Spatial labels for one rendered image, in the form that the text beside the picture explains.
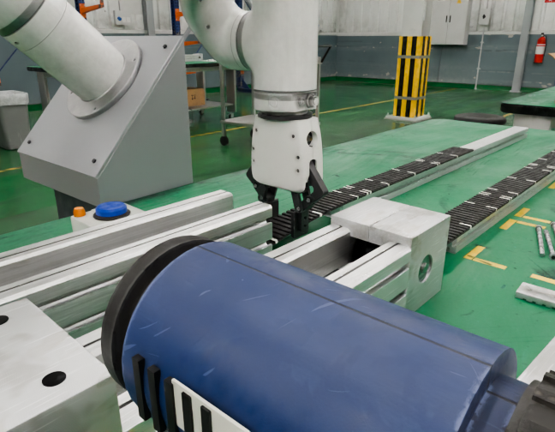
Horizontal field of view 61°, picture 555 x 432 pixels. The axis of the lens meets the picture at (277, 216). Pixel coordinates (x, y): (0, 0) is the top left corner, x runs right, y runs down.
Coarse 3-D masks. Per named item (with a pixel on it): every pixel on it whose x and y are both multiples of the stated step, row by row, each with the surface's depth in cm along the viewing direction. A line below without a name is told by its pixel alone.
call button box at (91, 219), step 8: (128, 208) 66; (136, 208) 66; (72, 216) 63; (88, 216) 63; (96, 216) 62; (120, 216) 62; (72, 224) 63; (80, 224) 61; (88, 224) 60; (96, 224) 60
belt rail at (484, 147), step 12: (504, 132) 136; (516, 132) 136; (468, 144) 120; (480, 144) 120; (492, 144) 123; (504, 144) 130; (468, 156) 113; (480, 156) 119; (432, 168) 99; (444, 168) 105; (456, 168) 108; (408, 180) 92; (420, 180) 96; (384, 192) 86; (396, 192) 89; (348, 204) 78
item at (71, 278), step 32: (224, 192) 64; (128, 224) 53; (160, 224) 56; (192, 224) 53; (224, 224) 54; (256, 224) 60; (0, 256) 45; (32, 256) 46; (64, 256) 48; (96, 256) 45; (128, 256) 46; (0, 288) 39; (32, 288) 39; (64, 288) 41; (96, 288) 45; (64, 320) 42; (96, 320) 45
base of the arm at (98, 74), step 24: (48, 0) 78; (24, 24) 77; (48, 24) 79; (72, 24) 82; (24, 48) 81; (48, 48) 81; (72, 48) 83; (96, 48) 86; (120, 48) 96; (48, 72) 87; (72, 72) 86; (96, 72) 87; (120, 72) 91; (72, 96) 97; (96, 96) 91; (120, 96) 89
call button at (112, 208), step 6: (102, 204) 63; (108, 204) 63; (114, 204) 63; (120, 204) 63; (96, 210) 62; (102, 210) 61; (108, 210) 61; (114, 210) 61; (120, 210) 62; (126, 210) 63; (102, 216) 61; (108, 216) 61
